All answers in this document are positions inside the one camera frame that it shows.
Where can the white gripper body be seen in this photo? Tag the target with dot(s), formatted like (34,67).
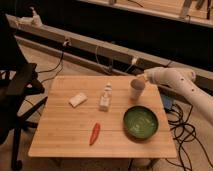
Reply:
(153,75)

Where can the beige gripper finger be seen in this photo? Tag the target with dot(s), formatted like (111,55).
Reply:
(141,78)

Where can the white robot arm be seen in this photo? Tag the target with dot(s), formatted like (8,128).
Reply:
(180,80)

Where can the white ceramic cup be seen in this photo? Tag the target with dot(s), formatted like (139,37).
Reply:
(136,89)

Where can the green ceramic bowl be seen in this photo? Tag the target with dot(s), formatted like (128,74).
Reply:
(140,122)

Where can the blue power adapter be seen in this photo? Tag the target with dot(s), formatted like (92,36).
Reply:
(167,102)

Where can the small clear bottle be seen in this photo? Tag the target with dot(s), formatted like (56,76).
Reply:
(105,98)

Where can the red chili pepper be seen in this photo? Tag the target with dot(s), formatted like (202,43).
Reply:
(94,134)

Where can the wooden table board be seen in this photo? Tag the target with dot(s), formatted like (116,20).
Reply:
(64,131)

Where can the white object on ledge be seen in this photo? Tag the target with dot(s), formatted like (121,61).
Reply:
(35,19)

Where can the black office chair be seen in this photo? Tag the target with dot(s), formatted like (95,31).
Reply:
(18,79)

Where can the long wooden ledge rail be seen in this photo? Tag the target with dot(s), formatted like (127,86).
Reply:
(88,44)

